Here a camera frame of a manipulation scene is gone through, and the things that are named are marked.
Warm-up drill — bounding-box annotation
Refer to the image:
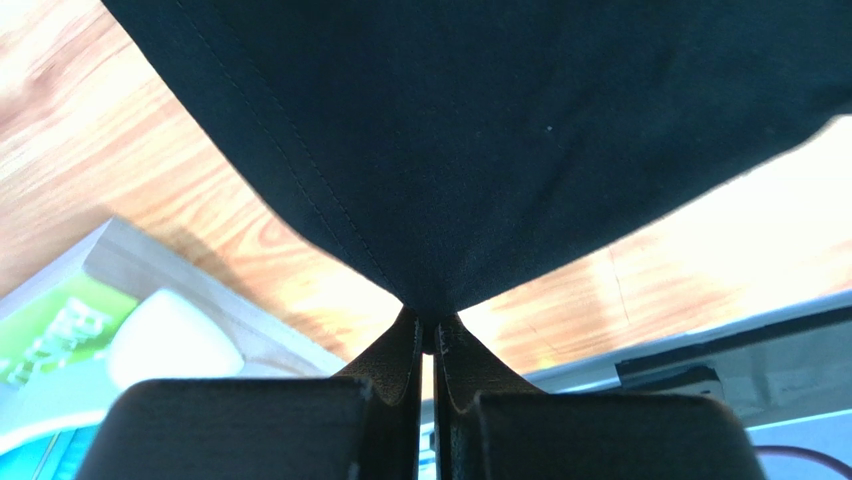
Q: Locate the green snack bowl package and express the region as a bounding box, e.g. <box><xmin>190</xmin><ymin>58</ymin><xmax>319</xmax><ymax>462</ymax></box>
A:
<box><xmin>1</xmin><ymin>218</ymin><xmax>343</xmax><ymax>479</ymax></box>

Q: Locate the black floral t shirt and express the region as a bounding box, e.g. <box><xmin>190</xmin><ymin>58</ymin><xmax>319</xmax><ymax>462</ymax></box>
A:
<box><xmin>107</xmin><ymin>1</ymin><xmax>851</xmax><ymax>315</ymax></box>

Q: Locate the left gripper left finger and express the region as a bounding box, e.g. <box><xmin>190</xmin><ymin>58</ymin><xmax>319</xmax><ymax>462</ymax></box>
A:
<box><xmin>78</xmin><ymin>308</ymin><xmax>423</xmax><ymax>480</ymax></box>

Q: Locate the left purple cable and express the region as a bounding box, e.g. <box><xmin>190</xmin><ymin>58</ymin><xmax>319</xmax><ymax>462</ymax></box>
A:
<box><xmin>754</xmin><ymin>444</ymin><xmax>852</xmax><ymax>477</ymax></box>

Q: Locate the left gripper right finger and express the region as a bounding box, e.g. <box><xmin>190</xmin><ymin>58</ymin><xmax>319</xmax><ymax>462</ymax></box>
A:
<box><xmin>433</xmin><ymin>316</ymin><xmax>764</xmax><ymax>479</ymax></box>

